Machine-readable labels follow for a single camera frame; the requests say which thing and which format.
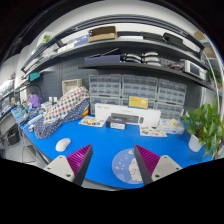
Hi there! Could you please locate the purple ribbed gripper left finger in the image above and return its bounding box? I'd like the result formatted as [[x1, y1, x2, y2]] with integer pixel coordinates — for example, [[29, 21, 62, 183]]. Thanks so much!
[[44, 145, 93, 186]]

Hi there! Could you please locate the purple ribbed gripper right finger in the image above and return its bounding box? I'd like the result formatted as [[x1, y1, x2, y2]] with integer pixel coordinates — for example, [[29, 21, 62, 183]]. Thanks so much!
[[134, 145, 181, 185]]

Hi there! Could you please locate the white computer mouse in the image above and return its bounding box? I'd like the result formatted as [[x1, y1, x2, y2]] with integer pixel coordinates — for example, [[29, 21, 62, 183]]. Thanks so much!
[[56, 138, 71, 152]]

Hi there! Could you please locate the illustrated card right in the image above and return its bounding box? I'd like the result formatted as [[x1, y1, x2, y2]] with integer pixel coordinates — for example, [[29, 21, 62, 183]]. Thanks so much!
[[140, 126, 166, 137]]

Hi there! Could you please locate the illustrated card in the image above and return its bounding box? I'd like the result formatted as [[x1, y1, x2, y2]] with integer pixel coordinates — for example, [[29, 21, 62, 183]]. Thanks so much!
[[140, 126, 166, 137], [80, 116, 105, 127]]

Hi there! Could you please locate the blue desk mat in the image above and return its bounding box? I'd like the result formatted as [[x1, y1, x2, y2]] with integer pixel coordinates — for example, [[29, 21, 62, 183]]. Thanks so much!
[[22, 120, 211, 189]]

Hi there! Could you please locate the illustrated card left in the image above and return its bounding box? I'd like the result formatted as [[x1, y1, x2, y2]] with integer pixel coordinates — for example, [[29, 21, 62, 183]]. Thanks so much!
[[80, 116, 105, 127]]

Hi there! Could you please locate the long white keyboard box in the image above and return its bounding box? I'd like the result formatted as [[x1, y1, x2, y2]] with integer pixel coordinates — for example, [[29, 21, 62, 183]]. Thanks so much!
[[95, 103, 161, 127]]

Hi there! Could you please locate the small black box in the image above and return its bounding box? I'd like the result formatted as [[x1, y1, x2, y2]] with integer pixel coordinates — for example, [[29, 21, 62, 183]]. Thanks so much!
[[106, 116, 127, 130]]

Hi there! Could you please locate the patterned fabric bag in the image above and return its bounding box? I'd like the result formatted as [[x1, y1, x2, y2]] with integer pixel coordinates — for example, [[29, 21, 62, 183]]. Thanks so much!
[[34, 86, 90, 139]]

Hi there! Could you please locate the green potted plant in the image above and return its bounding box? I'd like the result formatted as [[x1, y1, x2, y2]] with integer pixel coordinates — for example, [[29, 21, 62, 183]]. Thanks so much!
[[183, 97, 224, 158]]

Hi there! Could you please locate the yellow label card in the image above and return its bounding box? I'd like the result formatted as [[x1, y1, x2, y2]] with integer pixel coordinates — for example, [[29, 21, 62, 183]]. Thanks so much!
[[128, 96, 149, 109]]

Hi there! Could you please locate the grey drawer organizer right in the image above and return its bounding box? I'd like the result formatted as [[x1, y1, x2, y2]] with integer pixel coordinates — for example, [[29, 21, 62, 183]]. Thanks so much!
[[155, 79, 187, 119]]

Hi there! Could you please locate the grey drawer organizer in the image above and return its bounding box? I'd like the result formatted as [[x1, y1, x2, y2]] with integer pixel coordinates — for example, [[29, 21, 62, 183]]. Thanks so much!
[[121, 75, 158, 109], [89, 74, 121, 114], [155, 79, 187, 119]]

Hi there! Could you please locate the purple figure toy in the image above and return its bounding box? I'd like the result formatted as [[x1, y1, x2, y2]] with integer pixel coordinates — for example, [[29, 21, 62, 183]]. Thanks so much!
[[28, 94, 41, 109]]

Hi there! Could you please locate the white wicker basket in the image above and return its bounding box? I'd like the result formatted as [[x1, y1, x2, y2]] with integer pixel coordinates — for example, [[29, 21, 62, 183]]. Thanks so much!
[[62, 79, 82, 94]]

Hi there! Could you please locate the grey drawer organizer middle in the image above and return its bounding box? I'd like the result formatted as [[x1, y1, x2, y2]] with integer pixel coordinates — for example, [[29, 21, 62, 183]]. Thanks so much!
[[121, 75, 158, 109]]

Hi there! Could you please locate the grey drawer organizer left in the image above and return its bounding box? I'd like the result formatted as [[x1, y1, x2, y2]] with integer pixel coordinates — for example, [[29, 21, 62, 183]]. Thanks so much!
[[89, 74, 121, 114]]

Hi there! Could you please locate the white instrument on shelf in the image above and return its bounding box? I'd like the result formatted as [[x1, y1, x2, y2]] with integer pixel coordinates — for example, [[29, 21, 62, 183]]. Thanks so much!
[[184, 60, 206, 80]]

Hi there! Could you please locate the dark blue flat box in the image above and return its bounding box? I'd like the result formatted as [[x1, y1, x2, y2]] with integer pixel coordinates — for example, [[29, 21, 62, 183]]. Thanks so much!
[[84, 55, 120, 64]]

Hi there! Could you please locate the cardboard box on shelf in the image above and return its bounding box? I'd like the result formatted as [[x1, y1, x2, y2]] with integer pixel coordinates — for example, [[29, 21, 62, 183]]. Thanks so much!
[[88, 26, 117, 42]]

